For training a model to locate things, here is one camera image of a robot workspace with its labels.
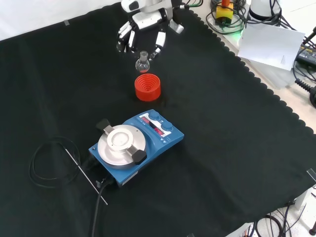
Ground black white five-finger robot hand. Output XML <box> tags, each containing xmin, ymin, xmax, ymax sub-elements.
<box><xmin>116</xmin><ymin>2</ymin><xmax>173</xmax><ymax>60</ymax></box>

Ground clear glass round-bottom flask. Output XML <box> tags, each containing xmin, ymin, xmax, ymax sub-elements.
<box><xmin>135</xmin><ymin>50</ymin><xmax>151</xmax><ymax>74</ymax></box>

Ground red ribbed flask stand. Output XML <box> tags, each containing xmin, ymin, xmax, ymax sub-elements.
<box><xmin>134</xmin><ymin>73</ymin><xmax>162</xmax><ymax>102</ymax></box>

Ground yellow stop button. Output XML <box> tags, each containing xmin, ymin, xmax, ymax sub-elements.
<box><xmin>214</xmin><ymin>0</ymin><xmax>235</xmax><ymax>25</ymax></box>

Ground blue heater with steel plate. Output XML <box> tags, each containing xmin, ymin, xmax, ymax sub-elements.
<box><xmin>88</xmin><ymin>109</ymin><xmax>185</xmax><ymax>189</ymax></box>

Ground white paper sheet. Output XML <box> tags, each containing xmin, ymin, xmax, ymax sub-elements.
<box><xmin>237</xmin><ymin>23</ymin><xmax>306</xmax><ymax>72</ymax></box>

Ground black bench cloth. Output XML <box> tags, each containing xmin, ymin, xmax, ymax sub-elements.
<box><xmin>0</xmin><ymin>1</ymin><xmax>316</xmax><ymax>237</ymax></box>

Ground black power adapter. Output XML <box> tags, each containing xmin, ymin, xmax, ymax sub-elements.
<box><xmin>295</xmin><ymin>45</ymin><xmax>316</xmax><ymax>69</ymax></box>

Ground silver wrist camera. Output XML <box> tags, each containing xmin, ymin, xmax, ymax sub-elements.
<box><xmin>169</xmin><ymin>19</ymin><xmax>185</xmax><ymax>34</ymax></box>

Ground green cable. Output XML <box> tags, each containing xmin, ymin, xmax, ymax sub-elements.
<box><xmin>184</xmin><ymin>0</ymin><xmax>204</xmax><ymax>8</ymax></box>

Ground thin metal probe, black cable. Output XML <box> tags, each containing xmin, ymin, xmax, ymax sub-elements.
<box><xmin>29</xmin><ymin>136</ymin><xmax>109</xmax><ymax>205</ymax></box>

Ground black ribbed plug cable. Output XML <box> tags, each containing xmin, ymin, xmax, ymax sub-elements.
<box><xmin>293</xmin><ymin>66</ymin><xmax>316</xmax><ymax>108</ymax></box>

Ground black heater power cable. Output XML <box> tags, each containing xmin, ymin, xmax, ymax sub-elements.
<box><xmin>91</xmin><ymin>177</ymin><xmax>116</xmax><ymax>237</ymax></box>

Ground black floor cables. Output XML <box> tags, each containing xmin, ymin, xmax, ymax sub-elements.
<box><xmin>254</xmin><ymin>204</ymin><xmax>316</xmax><ymax>237</ymax></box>

